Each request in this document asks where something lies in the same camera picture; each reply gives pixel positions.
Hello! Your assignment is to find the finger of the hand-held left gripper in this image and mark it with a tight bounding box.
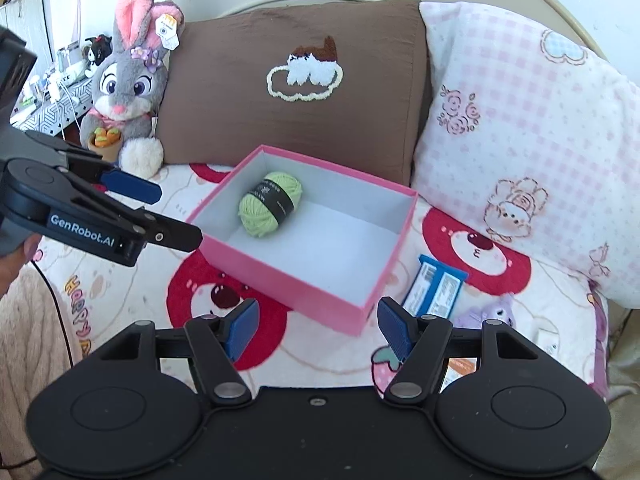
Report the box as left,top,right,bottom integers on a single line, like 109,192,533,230
142,209,204,254
25,130,163,206

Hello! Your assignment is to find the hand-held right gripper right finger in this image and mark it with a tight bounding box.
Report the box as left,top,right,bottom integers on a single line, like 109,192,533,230
376,297,544,406

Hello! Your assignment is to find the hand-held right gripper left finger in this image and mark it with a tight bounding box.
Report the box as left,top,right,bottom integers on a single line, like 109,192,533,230
87,298,261,407

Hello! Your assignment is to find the blue snack packet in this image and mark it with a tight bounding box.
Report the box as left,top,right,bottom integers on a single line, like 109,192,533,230
402,254,470,318

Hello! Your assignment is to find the pink cardboard box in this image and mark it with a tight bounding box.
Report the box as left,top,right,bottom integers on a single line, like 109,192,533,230
185,144,419,336

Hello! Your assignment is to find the small orange white box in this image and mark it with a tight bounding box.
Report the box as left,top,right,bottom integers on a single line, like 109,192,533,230
447,357,476,383

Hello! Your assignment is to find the purple plush toy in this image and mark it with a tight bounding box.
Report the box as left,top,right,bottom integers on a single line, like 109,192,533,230
452,294,518,331

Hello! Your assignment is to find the person's left hand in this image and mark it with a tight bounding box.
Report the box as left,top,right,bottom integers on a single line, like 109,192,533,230
0,234,40,303

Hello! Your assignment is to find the green yarn ball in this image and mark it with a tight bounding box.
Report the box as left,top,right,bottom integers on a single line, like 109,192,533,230
237,171,304,238

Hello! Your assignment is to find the side table with patterned cloth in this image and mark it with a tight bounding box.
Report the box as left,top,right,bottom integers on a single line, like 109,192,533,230
10,77,98,136

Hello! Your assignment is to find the grey rabbit plush toy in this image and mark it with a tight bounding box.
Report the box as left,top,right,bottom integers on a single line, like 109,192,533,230
79,0,186,178

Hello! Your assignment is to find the brown pillow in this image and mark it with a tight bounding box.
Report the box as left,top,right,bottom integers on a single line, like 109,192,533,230
152,0,431,188

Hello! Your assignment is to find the white power strip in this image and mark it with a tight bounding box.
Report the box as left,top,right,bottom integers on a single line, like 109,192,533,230
47,62,88,86

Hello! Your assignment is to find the beige knit cloth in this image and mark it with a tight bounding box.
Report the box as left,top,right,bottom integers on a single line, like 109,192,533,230
0,272,83,466

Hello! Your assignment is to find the black plush toy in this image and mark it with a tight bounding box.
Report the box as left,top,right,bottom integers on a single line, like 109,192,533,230
80,34,113,78

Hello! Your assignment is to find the white cabinet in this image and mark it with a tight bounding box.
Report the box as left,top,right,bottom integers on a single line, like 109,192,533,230
0,0,56,68

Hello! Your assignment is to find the pink checked pillow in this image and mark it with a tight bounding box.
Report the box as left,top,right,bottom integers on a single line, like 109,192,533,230
409,1,640,308

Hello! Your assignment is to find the beige bed sheet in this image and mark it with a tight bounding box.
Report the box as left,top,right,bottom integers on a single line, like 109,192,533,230
595,305,640,480

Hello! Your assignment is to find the black cable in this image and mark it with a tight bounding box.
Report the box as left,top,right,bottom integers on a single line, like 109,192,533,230
30,255,76,368

